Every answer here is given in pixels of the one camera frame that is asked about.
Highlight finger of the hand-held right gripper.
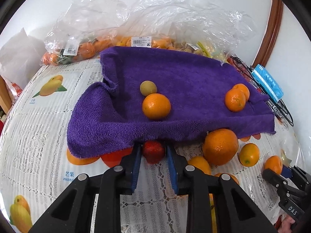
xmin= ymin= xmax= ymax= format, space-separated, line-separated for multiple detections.
xmin=262 ymin=168 xmax=307 ymax=200
xmin=282 ymin=166 xmax=311 ymax=190

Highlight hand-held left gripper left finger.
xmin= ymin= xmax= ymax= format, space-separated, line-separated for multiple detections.
xmin=28 ymin=143 xmax=142 ymax=233

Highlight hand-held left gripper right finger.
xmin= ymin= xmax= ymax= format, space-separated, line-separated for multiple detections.
xmin=166 ymin=144 xmax=279 ymax=233

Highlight orange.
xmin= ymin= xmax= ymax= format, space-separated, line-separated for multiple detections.
xmin=202 ymin=129 xmax=239 ymax=166
xmin=214 ymin=173 xmax=240 ymax=186
xmin=233 ymin=83 xmax=250 ymax=102
xmin=239 ymin=143 xmax=260 ymax=167
xmin=264 ymin=155 xmax=283 ymax=175
xmin=188 ymin=156 xmax=212 ymax=175
xmin=225 ymin=89 xmax=246 ymax=112
xmin=142 ymin=93 xmax=171 ymax=120

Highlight small red fruit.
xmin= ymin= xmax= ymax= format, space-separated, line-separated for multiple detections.
xmin=142 ymin=141 xmax=166 ymax=165

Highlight small yellow-green fruit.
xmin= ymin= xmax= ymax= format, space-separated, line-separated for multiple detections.
xmin=140 ymin=81 xmax=158 ymax=97

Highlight purple towel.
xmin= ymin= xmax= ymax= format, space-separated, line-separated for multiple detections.
xmin=67 ymin=46 xmax=277 ymax=159

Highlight person's right hand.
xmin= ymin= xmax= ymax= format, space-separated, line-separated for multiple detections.
xmin=277 ymin=217 xmax=297 ymax=233

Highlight blue tissue pack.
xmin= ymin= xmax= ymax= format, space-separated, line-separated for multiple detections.
xmin=251 ymin=64 xmax=284 ymax=103

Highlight clear bag of red fruit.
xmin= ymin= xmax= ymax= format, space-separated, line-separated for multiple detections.
xmin=226 ymin=56 xmax=258 ymax=83

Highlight clear bag of yellow fruit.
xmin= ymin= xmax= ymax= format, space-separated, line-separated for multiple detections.
xmin=170 ymin=3 xmax=255 ymax=62

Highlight clear bag of leafy mandarins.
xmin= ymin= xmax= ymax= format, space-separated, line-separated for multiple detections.
xmin=40 ymin=0 xmax=128 ymax=66

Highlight red and white plastic bag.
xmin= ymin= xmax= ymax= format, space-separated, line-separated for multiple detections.
xmin=3 ymin=78 xmax=25 ymax=102

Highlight wooden chair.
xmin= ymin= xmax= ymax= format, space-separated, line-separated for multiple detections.
xmin=0 ymin=75 xmax=12 ymax=113

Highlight black wire rack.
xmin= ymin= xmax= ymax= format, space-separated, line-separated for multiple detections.
xmin=230 ymin=55 xmax=294 ymax=127

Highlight brown wooden door frame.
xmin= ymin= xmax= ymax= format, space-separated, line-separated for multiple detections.
xmin=253 ymin=0 xmax=284 ymax=66

